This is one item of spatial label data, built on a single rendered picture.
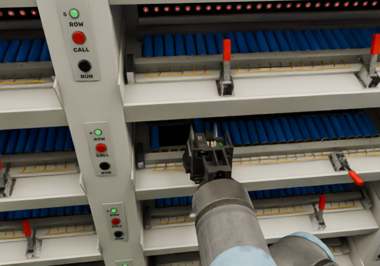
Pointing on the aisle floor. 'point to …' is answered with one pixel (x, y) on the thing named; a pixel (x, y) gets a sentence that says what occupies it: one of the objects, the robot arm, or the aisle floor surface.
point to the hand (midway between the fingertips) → (201, 137)
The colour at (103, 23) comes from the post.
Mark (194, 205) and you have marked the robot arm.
